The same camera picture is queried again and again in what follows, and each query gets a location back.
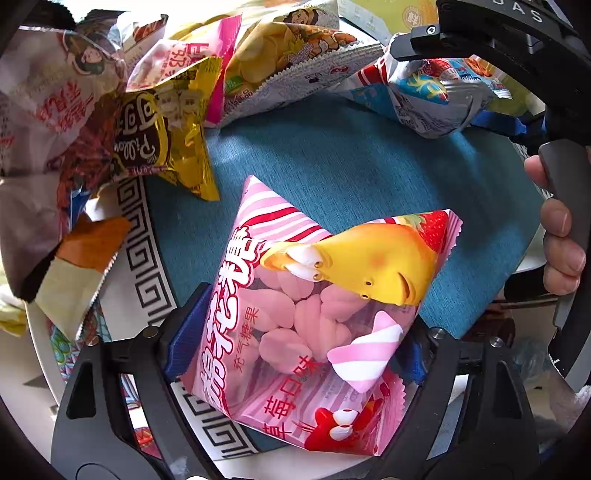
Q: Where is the teal patterned tablecloth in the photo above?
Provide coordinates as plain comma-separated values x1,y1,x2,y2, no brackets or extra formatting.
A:
25,88,548,480

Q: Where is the gold black snack packet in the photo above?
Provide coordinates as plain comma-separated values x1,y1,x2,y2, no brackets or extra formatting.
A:
108,55,222,202

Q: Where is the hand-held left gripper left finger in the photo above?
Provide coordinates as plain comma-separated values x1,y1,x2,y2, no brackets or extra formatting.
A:
52,281,218,480

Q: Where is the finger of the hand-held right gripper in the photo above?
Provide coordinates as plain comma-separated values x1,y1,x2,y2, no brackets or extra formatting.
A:
470,110,528,138
392,21,467,63

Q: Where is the person's right hand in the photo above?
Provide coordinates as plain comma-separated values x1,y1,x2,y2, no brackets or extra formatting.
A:
524,154,588,297

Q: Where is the white blue strawberry snack packet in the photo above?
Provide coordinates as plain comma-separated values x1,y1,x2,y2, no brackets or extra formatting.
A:
339,39,511,139

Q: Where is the yellow cartoon chips packet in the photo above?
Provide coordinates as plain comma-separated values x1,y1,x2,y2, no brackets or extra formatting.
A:
217,0,384,125

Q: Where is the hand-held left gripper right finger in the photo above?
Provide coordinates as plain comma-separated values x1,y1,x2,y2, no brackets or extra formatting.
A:
369,318,541,480

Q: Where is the white red crumpled snack packet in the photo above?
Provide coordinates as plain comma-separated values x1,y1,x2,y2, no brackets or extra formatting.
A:
0,18,130,303

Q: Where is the pink snack packet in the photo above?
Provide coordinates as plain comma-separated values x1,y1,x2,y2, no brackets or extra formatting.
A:
127,13,243,129

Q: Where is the pink striped marshmallow bag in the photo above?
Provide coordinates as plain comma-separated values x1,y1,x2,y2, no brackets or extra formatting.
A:
179,174,464,457

